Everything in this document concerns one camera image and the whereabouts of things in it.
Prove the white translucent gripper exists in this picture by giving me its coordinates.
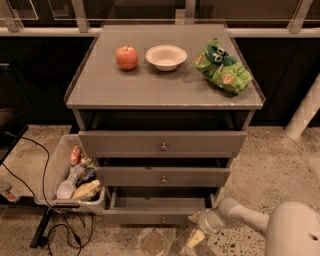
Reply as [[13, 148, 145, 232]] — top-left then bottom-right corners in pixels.
[[186, 208, 229, 248]]

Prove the grey bottom drawer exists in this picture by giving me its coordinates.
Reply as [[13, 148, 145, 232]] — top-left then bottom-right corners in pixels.
[[103, 187, 217, 225]]

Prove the grey drawer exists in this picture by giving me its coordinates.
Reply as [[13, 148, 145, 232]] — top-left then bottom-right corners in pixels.
[[78, 131, 247, 158], [95, 167, 230, 187], [103, 187, 217, 225]]

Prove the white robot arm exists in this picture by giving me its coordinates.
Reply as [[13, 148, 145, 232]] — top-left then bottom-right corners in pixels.
[[187, 198, 320, 256]]

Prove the grey top drawer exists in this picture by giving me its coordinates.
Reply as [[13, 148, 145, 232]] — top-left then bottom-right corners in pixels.
[[78, 131, 247, 158]]

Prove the grey middle drawer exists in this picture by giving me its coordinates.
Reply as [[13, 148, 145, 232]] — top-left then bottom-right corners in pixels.
[[95, 167, 230, 187]]

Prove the grey wooden drawer cabinet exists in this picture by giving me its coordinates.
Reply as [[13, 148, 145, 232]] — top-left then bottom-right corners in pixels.
[[63, 23, 266, 201]]

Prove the yellow snack bag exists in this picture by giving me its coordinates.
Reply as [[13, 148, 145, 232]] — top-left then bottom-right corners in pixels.
[[72, 180, 101, 201]]

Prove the dark snack packet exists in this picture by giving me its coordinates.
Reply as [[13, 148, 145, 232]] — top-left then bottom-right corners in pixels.
[[78, 167, 97, 185]]

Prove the clear plastic bin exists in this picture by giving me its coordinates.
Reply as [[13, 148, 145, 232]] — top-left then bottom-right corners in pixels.
[[34, 134, 106, 215]]

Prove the clear plastic bottle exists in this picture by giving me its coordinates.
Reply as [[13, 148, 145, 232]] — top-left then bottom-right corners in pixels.
[[57, 164, 85, 199]]

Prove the red snack packet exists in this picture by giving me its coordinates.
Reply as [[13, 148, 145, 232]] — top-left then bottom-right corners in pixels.
[[70, 146, 82, 166]]

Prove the black metal stand leg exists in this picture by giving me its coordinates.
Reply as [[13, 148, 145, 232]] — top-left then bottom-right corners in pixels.
[[29, 202, 81, 249]]

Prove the green chip bag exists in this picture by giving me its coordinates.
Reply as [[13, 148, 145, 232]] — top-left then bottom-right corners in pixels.
[[194, 38, 253, 95]]

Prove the white paper bowl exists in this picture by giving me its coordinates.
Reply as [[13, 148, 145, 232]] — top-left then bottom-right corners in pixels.
[[145, 45, 187, 71]]

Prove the red apple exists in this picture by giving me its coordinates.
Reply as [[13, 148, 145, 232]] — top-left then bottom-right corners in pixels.
[[116, 46, 138, 71]]

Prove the red white floor object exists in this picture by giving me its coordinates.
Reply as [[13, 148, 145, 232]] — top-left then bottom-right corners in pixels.
[[0, 182, 21, 203]]

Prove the black power cable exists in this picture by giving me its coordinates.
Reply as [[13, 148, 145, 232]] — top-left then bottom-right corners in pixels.
[[1, 131, 96, 256]]

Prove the white diagonal post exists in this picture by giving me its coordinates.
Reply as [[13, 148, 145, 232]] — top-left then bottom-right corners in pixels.
[[284, 73, 320, 140]]

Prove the white railing frame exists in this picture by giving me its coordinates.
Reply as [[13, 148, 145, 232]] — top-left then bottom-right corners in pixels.
[[0, 0, 320, 38]]

